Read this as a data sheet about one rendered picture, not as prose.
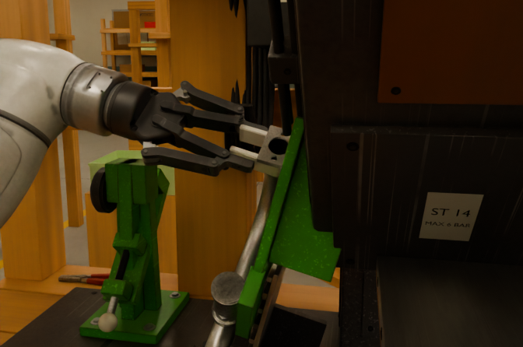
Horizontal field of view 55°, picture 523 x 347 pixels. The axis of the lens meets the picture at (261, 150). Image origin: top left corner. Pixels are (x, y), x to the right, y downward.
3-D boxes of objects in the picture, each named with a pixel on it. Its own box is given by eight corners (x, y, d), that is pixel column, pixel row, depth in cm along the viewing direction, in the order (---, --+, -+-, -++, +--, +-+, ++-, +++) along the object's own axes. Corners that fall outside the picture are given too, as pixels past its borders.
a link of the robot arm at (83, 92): (89, 48, 66) (130, 60, 65) (105, 92, 74) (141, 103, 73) (52, 97, 62) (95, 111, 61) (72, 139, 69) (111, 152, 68)
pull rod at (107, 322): (112, 337, 73) (110, 299, 72) (95, 334, 73) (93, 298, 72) (129, 318, 78) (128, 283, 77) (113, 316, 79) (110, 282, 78)
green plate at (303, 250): (316, 330, 52) (377, 141, 47) (242, 303, 53) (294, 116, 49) (324, 283, 63) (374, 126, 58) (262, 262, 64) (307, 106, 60)
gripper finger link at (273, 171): (231, 145, 62) (229, 149, 62) (284, 162, 61) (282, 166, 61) (231, 157, 65) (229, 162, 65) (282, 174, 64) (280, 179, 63)
